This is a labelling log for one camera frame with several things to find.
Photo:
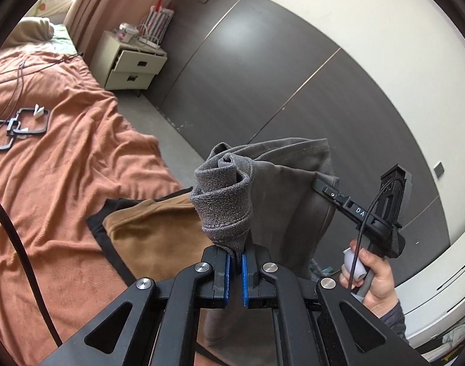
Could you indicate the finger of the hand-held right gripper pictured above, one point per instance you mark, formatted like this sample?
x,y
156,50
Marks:
x,y
343,202

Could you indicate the cream nightstand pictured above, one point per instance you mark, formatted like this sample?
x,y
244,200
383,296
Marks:
x,y
133,64

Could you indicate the pink curtain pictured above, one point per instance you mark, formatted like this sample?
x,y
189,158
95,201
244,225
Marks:
x,y
103,3

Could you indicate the small white clip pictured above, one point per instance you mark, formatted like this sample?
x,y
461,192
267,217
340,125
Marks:
x,y
38,110

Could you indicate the orange-brown blanket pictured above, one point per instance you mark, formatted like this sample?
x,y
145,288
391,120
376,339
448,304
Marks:
x,y
83,160

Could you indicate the beige duvet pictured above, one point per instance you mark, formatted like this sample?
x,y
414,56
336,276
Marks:
x,y
26,30

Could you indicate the person's right hand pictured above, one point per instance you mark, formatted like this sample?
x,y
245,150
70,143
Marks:
x,y
383,286

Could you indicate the pale crumpled cloth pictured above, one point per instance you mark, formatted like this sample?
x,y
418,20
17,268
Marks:
x,y
455,341

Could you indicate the grey t-shirt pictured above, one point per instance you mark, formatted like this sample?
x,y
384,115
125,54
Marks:
x,y
286,198

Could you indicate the person's right forearm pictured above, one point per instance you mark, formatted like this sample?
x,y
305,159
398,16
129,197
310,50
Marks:
x,y
394,324

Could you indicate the grey wall switch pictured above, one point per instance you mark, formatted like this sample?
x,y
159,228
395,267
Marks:
x,y
438,169

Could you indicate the white power strip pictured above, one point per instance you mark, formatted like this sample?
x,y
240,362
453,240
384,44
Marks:
x,y
150,44

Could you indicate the striped gift bag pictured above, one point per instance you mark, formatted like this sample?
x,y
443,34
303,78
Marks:
x,y
158,23

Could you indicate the green bed sheet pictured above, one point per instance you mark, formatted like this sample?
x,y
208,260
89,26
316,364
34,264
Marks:
x,y
62,38

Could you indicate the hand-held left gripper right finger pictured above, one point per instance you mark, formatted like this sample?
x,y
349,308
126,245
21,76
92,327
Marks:
x,y
246,282

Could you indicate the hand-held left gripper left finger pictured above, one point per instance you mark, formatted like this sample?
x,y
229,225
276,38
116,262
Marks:
x,y
227,282

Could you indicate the cream printed window cushion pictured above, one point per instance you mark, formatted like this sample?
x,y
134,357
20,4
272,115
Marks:
x,y
57,5

